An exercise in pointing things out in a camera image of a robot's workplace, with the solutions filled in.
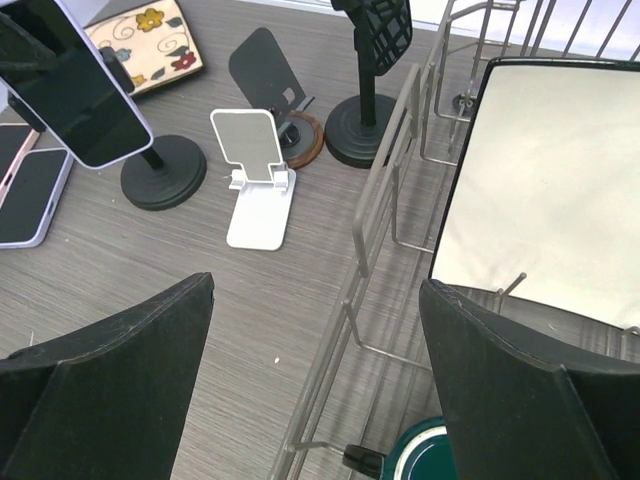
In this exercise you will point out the purple-cased phone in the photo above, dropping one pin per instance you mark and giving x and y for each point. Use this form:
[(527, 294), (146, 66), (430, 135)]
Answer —
[(50, 65), (33, 196)]

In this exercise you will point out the white folding phone stand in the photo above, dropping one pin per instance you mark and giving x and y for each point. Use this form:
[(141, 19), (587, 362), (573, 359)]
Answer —
[(263, 181)]

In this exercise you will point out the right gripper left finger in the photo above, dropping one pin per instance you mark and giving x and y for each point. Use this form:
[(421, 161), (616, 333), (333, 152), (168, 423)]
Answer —
[(109, 400)]

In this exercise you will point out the dark green mug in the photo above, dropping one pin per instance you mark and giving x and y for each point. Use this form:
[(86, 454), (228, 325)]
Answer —
[(422, 452)]

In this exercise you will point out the pink-cased phone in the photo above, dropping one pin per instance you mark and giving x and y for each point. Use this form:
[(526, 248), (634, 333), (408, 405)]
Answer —
[(17, 139)]

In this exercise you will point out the tall black phone stand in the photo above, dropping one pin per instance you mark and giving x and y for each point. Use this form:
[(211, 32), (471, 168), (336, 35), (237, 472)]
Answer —
[(355, 127)]

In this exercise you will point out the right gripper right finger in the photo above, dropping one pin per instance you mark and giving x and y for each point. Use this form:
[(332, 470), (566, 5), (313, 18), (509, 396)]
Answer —
[(519, 404)]

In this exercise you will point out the grey wire dish rack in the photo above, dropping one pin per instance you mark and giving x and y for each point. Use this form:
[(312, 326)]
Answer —
[(530, 307)]

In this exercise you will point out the white square plate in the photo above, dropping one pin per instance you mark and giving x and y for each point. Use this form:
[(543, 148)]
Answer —
[(545, 198)]

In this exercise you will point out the black round-base stand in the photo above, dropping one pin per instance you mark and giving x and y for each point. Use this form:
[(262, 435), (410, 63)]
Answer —
[(165, 175)]

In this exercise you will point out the wooden-base grey phone stand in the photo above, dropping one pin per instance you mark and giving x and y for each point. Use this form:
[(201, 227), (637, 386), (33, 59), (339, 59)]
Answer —
[(266, 79)]

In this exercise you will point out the floral square trivet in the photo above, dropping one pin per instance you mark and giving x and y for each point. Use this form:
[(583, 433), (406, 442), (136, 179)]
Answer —
[(153, 43)]

